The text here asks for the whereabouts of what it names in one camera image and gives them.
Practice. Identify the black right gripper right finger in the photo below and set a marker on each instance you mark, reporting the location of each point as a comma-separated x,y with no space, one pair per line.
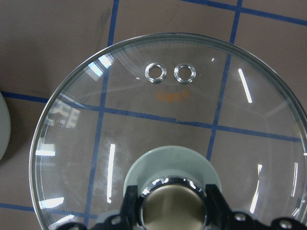
217,207

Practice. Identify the pale green electric pot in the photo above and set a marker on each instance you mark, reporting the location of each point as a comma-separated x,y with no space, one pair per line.
5,126

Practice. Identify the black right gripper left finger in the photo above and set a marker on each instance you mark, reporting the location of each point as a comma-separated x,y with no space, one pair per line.
129,212

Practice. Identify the glass pot lid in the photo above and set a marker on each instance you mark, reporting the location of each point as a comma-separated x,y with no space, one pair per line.
171,113

